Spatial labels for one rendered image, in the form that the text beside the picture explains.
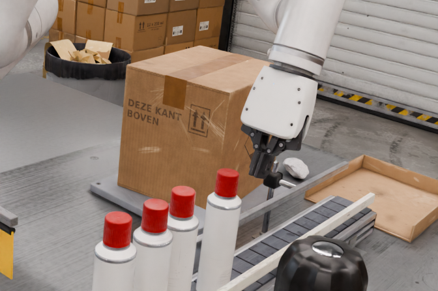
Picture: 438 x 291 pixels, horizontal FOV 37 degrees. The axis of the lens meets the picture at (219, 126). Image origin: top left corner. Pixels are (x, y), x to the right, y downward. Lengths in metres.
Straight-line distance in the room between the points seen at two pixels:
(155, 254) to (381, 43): 4.45
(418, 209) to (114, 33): 3.33
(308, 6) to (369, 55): 4.26
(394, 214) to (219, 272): 0.64
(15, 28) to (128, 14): 3.36
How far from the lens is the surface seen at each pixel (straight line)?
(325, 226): 1.24
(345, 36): 5.32
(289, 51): 1.00
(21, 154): 1.63
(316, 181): 1.31
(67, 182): 1.49
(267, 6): 1.09
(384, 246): 1.41
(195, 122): 1.28
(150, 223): 0.84
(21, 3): 1.18
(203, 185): 1.31
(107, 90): 3.37
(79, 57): 3.49
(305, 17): 1.00
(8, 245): 0.71
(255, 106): 1.02
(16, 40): 1.20
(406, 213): 1.58
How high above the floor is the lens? 1.46
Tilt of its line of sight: 19 degrees down
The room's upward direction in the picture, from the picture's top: 7 degrees clockwise
